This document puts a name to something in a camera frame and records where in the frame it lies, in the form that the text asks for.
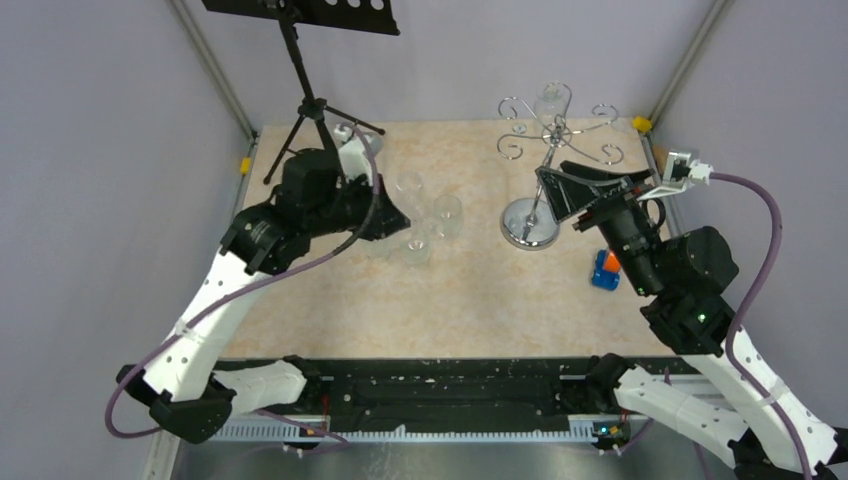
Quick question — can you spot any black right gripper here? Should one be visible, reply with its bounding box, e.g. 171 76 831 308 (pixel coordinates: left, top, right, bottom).
534 161 663 296

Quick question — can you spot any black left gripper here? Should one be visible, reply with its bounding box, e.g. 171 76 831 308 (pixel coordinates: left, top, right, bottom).
308 170 411 241

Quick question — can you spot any ribbed clear wine glass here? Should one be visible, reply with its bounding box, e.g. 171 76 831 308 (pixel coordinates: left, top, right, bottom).
366 238 398 262

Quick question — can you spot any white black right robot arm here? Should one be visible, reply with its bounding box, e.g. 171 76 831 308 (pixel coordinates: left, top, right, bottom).
536 159 847 479

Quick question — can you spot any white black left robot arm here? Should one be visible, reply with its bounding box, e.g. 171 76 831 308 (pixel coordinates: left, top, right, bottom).
117 143 410 444

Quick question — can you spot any chrome wine glass rack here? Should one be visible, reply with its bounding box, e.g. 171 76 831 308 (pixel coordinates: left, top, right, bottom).
497 81 625 251

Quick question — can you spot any yellow corner clamp right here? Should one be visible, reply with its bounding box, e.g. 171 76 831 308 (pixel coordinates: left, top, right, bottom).
631 116 653 134

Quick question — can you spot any blue orange toy truck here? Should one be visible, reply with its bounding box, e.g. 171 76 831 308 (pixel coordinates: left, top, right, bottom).
591 249 621 291

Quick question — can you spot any black music stand tripod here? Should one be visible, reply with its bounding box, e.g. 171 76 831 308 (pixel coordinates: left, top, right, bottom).
203 0 400 185

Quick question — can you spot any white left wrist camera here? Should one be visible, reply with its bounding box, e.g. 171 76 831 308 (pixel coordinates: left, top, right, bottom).
332 123 372 179

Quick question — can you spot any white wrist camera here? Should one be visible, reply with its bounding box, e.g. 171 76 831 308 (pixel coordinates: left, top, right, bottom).
639 150 714 201
332 123 372 179

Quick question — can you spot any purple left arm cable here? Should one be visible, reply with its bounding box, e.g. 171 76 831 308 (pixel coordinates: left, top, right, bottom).
104 125 382 458

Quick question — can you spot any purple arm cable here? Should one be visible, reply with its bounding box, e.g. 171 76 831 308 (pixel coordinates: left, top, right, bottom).
104 125 382 458
622 172 816 480

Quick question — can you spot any wooden block at wall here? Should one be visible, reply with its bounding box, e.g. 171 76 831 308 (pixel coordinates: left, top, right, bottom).
652 145 669 174

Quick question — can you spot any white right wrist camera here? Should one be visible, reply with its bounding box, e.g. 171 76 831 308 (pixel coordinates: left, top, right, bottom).
639 150 714 201

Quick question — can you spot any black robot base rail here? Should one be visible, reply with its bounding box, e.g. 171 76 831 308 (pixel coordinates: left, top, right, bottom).
217 357 638 445

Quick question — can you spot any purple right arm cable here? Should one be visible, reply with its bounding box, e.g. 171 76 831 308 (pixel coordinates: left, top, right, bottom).
622 172 816 480

